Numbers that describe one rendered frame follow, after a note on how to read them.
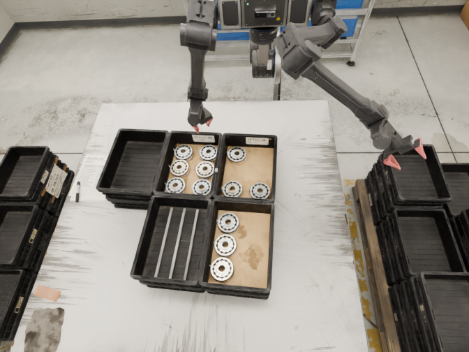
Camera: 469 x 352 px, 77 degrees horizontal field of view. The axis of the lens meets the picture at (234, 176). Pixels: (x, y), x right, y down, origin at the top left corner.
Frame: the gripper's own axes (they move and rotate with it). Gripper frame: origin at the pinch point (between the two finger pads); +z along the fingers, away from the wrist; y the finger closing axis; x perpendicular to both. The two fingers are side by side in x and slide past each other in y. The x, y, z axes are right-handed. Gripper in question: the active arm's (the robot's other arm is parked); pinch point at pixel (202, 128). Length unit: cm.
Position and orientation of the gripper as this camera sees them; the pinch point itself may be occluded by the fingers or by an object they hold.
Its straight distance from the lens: 148.5
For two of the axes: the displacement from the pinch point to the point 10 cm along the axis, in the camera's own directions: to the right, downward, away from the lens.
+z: 0.7, 5.2, 8.5
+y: 7.8, -5.7, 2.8
